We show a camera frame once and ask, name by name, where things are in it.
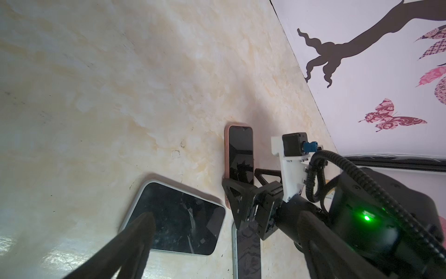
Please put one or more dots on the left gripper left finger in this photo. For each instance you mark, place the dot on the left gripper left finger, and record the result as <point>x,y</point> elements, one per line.
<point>125,256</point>

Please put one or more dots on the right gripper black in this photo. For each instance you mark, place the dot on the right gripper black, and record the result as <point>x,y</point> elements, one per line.
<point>255,207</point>

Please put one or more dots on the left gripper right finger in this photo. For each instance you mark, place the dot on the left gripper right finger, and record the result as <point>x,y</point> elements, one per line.
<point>329,257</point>

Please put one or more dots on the black smartphone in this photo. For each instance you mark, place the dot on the black smartphone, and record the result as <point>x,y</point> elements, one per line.
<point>240,155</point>

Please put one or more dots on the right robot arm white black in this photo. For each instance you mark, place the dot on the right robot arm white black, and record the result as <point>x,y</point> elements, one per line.
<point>356,238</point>

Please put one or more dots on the black phone white case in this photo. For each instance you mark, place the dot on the black phone white case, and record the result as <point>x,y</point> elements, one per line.
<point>186,223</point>

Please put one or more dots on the black phone clear case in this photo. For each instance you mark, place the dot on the black phone clear case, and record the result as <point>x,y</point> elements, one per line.
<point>246,250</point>

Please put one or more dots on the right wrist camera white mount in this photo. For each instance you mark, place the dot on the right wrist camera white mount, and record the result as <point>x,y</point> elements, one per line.
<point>289,148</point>

